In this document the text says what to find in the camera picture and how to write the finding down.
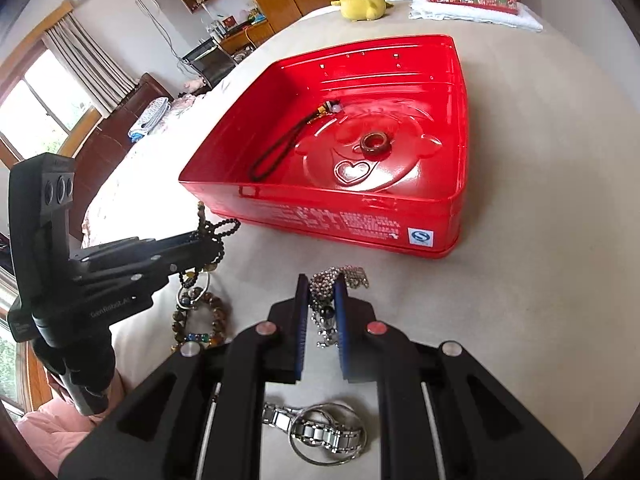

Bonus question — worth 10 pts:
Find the black necklace with yellow charm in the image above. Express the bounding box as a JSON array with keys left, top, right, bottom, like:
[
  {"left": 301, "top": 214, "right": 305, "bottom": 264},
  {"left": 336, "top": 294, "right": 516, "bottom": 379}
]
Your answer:
[{"left": 250, "top": 101, "right": 346, "bottom": 181}]

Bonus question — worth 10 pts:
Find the beige bed sheet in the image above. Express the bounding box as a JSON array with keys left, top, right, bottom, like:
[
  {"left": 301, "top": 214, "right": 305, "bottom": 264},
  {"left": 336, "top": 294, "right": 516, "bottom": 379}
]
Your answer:
[{"left": 80, "top": 0, "right": 640, "bottom": 480}]

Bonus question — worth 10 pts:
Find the red tin box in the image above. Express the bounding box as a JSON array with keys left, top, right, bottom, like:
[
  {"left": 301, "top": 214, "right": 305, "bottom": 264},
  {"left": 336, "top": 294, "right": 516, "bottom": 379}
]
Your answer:
[{"left": 178, "top": 35, "right": 471, "bottom": 260}]

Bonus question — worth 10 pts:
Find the brown amber bangle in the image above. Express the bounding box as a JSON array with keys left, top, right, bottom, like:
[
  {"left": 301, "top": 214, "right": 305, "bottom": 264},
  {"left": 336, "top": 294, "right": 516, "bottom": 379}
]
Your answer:
[{"left": 359, "top": 131, "right": 392, "bottom": 157}]

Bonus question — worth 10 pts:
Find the blue and white folded cloth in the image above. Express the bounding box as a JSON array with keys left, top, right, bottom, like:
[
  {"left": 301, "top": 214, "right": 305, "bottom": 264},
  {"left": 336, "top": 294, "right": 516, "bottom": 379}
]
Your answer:
[{"left": 127, "top": 96, "right": 171, "bottom": 141}]

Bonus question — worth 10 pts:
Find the wooden desk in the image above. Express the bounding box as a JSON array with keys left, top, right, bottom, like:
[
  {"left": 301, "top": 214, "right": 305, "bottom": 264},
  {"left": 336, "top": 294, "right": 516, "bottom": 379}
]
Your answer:
[{"left": 212, "top": 7, "right": 276, "bottom": 53}]

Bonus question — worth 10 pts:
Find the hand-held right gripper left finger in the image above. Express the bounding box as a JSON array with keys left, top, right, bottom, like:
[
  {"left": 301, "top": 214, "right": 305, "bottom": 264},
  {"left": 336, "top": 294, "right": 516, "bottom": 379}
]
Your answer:
[{"left": 59, "top": 274, "right": 307, "bottom": 480}]

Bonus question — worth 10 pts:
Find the window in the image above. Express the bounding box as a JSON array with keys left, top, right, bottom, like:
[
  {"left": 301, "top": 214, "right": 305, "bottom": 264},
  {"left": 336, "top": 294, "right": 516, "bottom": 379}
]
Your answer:
[{"left": 0, "top": 2, "right": 101, "bottom": 171}]

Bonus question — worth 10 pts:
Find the black chair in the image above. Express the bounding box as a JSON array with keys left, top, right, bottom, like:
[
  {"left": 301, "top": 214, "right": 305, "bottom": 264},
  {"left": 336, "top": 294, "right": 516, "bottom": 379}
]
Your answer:
[{"left": 181, "top": 40, "right": 237, "bottom": 88}]

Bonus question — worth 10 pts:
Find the person's left hand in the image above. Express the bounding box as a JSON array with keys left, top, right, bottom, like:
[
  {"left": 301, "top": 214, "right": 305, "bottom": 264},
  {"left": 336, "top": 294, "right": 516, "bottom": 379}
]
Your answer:
[{"left": 32, "top": 327, "right": 119, "bottom": 416}]

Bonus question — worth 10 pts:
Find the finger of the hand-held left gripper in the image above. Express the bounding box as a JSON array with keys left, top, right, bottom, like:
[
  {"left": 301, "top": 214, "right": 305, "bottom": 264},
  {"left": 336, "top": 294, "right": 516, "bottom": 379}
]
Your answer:
[
  {"left": 69, "top": 230, "right": 217, "bottom": 267},
  {"left": 74, "top": 261, "right": 182, "bottom": 294}
]

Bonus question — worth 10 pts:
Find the thin silver bangle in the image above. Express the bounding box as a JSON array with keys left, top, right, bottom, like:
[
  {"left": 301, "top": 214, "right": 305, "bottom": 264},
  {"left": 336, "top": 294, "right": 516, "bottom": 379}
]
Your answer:
[{"left": 176, "top": 280, "right": 212, "bottom": 312}]

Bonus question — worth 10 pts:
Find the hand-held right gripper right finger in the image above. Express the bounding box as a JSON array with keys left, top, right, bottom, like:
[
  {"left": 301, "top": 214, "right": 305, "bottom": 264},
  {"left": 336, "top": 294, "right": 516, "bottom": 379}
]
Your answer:
[{"left": 334, "top": 275, "right": 583, "bottom": 480}]

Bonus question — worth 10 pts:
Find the dark small bead bracelet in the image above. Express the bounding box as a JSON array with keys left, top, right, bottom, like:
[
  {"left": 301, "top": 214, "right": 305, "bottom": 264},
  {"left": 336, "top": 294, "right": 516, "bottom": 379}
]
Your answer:
[{"left": 176, "top": 201, "right": 242, "bottom": 290}]

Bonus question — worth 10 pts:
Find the pink garment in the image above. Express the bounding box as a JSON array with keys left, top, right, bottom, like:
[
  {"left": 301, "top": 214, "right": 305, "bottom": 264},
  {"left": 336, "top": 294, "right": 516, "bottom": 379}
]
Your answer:
[{"left": 15, "top": 375, "right": 131, "bottom": 478}]

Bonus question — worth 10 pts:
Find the silver metal watch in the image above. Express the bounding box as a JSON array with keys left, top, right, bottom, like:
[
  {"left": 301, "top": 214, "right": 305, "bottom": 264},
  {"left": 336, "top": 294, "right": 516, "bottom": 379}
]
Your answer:
[{"left": 262, "top": 401, "right": 368, "bottom": 456}]

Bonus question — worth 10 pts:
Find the beige curtain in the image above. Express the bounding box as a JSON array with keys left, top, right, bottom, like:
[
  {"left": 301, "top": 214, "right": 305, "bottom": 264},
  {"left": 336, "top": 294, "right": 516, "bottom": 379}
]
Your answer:
[{"left": 42, "top": 12, "right": 138, "bottom": 116}]

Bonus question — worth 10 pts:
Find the large silver bangle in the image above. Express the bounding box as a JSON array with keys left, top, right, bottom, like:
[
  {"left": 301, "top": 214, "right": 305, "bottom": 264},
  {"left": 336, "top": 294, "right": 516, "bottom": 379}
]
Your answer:
[{"left": 289, "top": 400, "right": 368, "bottom": 465}]

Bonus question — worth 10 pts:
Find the pink floral bedding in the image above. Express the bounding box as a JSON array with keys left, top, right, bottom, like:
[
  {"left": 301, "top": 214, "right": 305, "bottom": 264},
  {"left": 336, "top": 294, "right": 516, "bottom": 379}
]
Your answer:
[{"left": 150, "top": 77, "right": 211, "bottom": 131}]

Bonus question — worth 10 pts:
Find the silver ball chain necklace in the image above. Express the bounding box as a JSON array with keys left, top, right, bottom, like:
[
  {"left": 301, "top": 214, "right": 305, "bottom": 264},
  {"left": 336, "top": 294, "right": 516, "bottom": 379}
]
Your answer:
[{"left": 307, "top": 266, "right": 372, "bottom": 350}]

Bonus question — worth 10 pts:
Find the brown bracelet with colourful beads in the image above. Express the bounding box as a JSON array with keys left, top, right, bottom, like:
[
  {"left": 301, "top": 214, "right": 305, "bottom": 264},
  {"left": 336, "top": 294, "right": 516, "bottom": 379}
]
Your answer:
[{"left": 171, "top": 291, "right": 233, "bottom": 356}]

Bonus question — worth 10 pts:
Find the white folded towel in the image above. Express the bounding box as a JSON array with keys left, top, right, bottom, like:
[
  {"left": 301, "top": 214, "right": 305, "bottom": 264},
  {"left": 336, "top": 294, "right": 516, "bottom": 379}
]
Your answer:
[{"left": 409, "top": 0, "right": 544, "bottom": 33}]

